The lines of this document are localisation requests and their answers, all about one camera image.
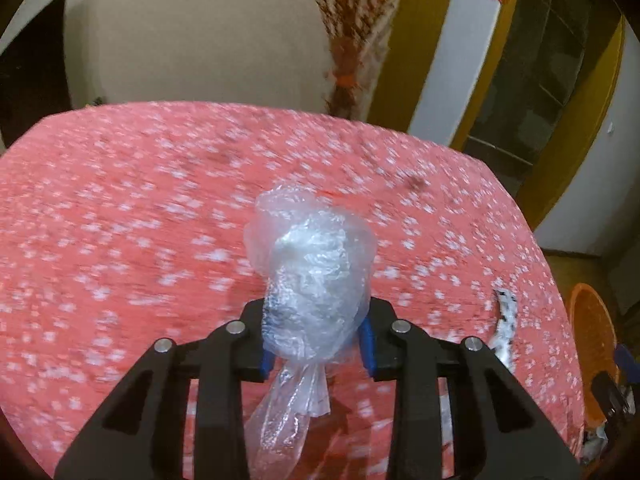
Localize black flat screen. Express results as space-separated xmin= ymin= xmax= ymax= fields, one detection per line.
xmin=0 ymin=0 xmax=69 ymax=148

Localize dried red berry branches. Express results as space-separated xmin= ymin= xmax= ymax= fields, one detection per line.
xmin=300 ymin=0 xmax=406 ymax=121

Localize pink floral tablecloth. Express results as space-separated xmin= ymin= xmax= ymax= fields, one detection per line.
xmin=0 ymin=101 xmax=586 ymax=480

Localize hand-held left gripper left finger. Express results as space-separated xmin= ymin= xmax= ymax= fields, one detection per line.
xmin=54 ymin=300 xmax=276 ymax=480

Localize orange plastic basket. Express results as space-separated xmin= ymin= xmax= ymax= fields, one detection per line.
xmin=567 ymin=282 xmax=622 ymax=436

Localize yellow door frame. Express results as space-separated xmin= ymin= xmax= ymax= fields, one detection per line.
xmin=450 ymin=0 xmax=628 ymax=233

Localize yellow wall pillar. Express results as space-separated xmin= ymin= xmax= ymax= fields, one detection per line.
xmin=367 ymin=0 xmax=461 ymax=123

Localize glass door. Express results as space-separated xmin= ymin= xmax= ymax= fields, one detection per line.
xmin=467 ymin=0 xmax=623 ymax=201

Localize bubble wrap bag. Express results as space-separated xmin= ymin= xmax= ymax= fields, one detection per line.
xmin=243 ymin=185 xmax=377 ymax=480

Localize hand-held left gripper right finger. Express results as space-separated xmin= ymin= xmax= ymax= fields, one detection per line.
xmin=359 ymin=300 xmax=581 ymax=480

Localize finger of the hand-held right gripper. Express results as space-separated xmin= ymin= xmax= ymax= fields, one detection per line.
xmin=615 ymin=344 xmax=640 ymax=376
xmin=591 ymin=372 xmax=632 ymax=427

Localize white patterned object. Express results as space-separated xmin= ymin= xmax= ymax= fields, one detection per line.
xmin=580 ymin=422 xmax=611 ymax=468

